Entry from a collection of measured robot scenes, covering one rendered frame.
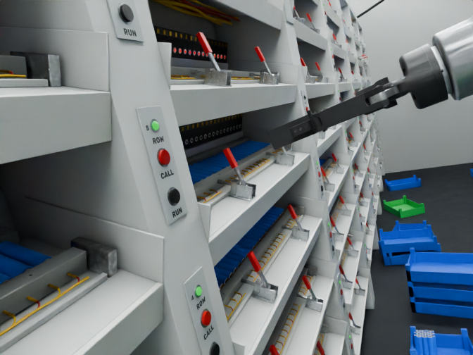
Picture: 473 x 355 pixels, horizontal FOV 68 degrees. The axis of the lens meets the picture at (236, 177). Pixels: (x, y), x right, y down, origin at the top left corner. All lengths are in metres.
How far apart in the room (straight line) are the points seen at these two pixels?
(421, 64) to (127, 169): 0.36
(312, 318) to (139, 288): 0.64
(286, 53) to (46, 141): 0.78
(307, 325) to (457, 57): 0.66
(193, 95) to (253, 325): 0.37
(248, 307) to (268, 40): 0.68
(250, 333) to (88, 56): 0.44
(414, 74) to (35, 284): 0.46
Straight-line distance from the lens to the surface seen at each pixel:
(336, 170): 1.54
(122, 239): 0.38
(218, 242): 0.47
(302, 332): 0.90
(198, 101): 0.48
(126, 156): 0.35
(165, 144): 0.39
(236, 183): 0.59
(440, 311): 1.93
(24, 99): 0.29
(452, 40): 0.50
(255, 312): 0.63
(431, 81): 0.50
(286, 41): 1.00
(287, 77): 0.99
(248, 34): 1.03
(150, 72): 0.40
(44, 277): 0.36
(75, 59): 0.37
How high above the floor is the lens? 1.07
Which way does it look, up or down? 10 degrees down
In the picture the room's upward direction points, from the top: 13 degrees counter-clockwise
